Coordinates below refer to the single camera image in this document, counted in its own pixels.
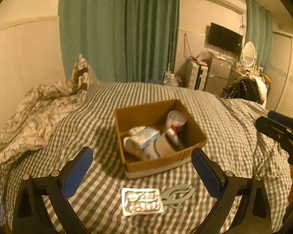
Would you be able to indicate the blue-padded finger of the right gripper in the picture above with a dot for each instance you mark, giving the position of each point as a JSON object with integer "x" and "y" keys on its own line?
{"x": 275, "y": 127}

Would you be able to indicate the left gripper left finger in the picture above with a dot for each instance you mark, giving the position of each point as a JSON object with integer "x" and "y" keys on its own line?
{"x": 30, "y": 213}

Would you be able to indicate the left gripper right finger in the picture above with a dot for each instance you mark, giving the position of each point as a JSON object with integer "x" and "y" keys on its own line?
{"x": 253, "y": 214}

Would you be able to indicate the cotton swab jar red label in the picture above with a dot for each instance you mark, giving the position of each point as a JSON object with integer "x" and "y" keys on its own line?
{"x": 175, "y": 120}

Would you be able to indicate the white mug with cloth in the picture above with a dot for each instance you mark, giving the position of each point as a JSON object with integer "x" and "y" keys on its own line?
{"x": 165, "y": 145}

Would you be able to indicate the silver blister pill pack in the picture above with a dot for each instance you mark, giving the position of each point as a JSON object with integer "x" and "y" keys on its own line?
{"x": 141, "y": 201}

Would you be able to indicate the blue tissue pack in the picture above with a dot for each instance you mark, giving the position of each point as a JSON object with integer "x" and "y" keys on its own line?
{"x": 144, "y": 137}

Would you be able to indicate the chair with black and white clothes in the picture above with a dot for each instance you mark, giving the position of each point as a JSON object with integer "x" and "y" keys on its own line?
{"x": 249, "y": 88}

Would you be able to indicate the white louvered wardrobe door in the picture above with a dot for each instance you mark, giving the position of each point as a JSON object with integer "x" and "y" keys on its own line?
{"x": 280, "y": 69}

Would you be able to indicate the grey mini fridge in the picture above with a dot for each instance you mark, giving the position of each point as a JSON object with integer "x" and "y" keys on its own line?
{"x": 217, "y": 76}

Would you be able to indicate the white oval vanity mirror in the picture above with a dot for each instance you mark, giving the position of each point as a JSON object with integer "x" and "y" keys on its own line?
{"x": 249, "y": 55}

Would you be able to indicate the white suitcase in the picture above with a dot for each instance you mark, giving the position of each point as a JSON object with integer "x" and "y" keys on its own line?
{"x": 196, "y": 76}

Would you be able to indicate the green window curtain right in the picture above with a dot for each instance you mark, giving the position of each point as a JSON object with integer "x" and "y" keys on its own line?
{"x": 259, "y": 32}

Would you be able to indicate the clear water jug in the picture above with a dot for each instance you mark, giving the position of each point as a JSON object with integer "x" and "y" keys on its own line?
{"x": 170, "y": 80}

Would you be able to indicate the floral white quilt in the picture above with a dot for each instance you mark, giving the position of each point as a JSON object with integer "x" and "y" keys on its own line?
{"x": 38, "y": 115}

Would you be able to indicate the brown cardboard box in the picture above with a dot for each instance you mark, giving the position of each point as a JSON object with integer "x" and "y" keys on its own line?
{"x": 154, "y": 115}

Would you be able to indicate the white air conditioner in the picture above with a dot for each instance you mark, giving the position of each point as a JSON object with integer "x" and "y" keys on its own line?
{"x": 235, "y": 5}

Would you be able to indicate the large green curtain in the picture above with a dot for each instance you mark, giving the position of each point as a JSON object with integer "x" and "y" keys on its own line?
{"x": 122, "y": 40}

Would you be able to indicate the black wall television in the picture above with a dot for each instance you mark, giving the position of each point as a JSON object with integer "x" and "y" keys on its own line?
{"x": 224, "y": 38}

